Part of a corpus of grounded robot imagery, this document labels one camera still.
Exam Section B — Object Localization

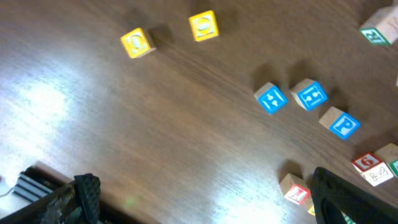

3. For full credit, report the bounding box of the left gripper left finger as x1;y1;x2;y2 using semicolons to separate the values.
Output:
1;174;101;224

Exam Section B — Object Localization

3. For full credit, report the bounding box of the wooden block green side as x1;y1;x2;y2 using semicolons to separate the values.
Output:
359;5;397;45

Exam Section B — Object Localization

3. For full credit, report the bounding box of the yellow block left pair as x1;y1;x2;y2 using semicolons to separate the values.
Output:
303;196;315;216

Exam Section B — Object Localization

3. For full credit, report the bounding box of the red number block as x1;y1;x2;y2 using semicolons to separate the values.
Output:
351;152;394;187

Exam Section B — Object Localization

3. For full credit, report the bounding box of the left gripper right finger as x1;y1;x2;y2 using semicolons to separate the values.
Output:
310;167;397;224

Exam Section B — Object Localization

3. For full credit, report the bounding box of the yellow block lower left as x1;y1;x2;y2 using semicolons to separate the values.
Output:
120;27;156;58

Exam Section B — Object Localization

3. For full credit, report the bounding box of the red block upper left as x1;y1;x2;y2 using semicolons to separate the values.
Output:
279;174;310;205

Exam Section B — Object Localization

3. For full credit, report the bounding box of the blue H block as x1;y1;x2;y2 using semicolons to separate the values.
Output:
290;78;328;111

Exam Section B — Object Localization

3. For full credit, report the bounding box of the yellow block mid left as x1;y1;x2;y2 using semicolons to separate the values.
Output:
188;10;220;42

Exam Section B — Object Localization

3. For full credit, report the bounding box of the blue P block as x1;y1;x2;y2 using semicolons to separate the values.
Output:
319;106;361;139

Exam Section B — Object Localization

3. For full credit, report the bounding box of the blue block lower centre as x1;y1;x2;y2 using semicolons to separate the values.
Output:
254;82;289;114

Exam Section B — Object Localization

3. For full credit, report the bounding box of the green Z block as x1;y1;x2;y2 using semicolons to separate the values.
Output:
375;143;397;177

